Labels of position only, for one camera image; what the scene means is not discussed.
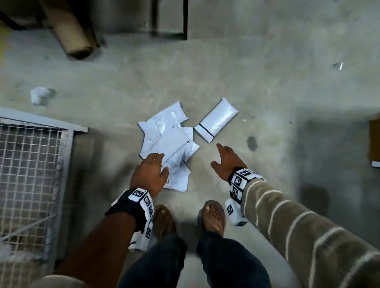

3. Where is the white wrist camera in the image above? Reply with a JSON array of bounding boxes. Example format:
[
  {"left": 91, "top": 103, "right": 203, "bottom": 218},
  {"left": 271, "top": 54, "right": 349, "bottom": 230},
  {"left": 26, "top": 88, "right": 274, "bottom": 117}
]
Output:
[
  {"left": 224, "top": 198, "right": 249, "bottom": 227},
  {"left": 128, "top": 227, "right": 154, "bottom": 252}
]

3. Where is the left wrist marker band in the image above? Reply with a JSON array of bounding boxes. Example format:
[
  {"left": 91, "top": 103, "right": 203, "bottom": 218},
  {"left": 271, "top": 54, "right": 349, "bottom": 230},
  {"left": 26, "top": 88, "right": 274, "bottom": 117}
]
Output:
[{"left": 105, "top": 187, "right": 155, "bottom": 233}]

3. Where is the wooden shelf rack white frame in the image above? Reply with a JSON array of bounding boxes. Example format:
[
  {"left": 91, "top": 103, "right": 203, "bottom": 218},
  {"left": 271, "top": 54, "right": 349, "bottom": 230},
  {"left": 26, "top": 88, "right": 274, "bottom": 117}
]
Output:
[{"left": 369, "top": 118, "right": 380, "bottom": 168}]

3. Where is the person's right foot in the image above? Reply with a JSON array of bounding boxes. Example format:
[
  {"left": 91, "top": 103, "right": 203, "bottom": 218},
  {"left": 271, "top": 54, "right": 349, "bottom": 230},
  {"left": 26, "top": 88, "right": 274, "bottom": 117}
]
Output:
[{"left": 201, "top": 200, "right": 227, "bottom": 237}]

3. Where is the person's left leg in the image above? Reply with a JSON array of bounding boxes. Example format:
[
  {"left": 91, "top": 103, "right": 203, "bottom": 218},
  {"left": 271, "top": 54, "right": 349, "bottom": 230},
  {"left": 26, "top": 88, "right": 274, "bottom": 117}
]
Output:
[{"left": 117, "top": 234, "right": 188, "bottom": 288}]

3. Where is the crumpled white paper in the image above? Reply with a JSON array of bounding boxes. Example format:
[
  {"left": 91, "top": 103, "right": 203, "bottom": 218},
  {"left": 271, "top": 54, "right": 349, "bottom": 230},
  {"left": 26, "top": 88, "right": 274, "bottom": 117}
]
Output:
[{"left": 30, "top": 86, "right": 57, "bottom": 106}]

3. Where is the person's leg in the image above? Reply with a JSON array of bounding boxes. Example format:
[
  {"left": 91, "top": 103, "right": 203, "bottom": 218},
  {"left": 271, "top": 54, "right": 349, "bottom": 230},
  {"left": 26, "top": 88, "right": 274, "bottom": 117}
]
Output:
[
  {"left": 196, "top": 231, "right": 272, "bottom": 288},
  {"left": 117, "top": 234, "right": 188, "bottom": 288}
]

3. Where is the brown cardboard tube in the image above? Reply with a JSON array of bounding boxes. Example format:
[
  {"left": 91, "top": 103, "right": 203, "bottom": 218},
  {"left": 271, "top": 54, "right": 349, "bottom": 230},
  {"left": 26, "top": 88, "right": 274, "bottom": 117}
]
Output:
[{"left": 38, "top": 0, "right": 100, "bottom": 60}]

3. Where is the person's left forearm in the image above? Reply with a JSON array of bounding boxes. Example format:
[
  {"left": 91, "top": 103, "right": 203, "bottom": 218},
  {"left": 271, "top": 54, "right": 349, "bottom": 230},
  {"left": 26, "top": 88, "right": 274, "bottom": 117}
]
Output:
[{"left": 29, "top": 212, "right": 137, "bottom": 288}]

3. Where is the person's right leg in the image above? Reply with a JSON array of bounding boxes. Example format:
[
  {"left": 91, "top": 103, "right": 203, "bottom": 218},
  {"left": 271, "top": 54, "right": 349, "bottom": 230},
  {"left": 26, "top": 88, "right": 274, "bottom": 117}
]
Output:
[{"left": 196, "top": 231, "right": 272, "bottom": 288}]

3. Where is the black metal frame table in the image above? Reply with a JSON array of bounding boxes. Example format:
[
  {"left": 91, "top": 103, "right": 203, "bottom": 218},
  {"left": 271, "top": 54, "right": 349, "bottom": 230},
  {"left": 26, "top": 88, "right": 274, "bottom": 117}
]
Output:
[{"left": 150, "top": 0, "right": 189, "bottom": 40}]

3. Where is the person's right forearm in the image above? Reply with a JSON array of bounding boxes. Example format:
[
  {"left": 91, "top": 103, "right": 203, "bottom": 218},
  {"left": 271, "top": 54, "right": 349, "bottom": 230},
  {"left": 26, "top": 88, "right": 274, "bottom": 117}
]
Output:
[{"left": 242, "top": 179, "right": 380, "bottom": 288}]

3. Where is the person's left hand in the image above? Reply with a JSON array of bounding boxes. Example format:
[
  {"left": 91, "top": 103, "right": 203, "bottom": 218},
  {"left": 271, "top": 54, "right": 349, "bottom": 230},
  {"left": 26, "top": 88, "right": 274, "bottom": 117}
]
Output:
[{"left": 129, "top": 153, "right": 169, "bottom": 198}]

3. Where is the person's right hand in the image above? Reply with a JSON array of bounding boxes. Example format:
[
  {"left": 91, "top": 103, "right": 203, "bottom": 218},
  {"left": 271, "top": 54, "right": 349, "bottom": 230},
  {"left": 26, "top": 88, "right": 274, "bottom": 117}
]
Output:
[{"left": 211, "top": 143, "right": 247, "bottom": 182}]

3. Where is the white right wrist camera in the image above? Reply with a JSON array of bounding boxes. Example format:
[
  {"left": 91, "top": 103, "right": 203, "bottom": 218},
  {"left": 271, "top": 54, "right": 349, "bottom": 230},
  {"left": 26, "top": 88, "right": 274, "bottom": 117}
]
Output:
[{"left": 224, "top": 198, "right": 249, "bottom": 227}]

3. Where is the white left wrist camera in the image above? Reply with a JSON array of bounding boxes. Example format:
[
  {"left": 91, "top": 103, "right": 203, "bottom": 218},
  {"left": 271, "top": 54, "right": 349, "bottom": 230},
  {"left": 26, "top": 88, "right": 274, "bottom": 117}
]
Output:
[{"left": 128, "top": 227, "right": 154, "bottom": 252}]

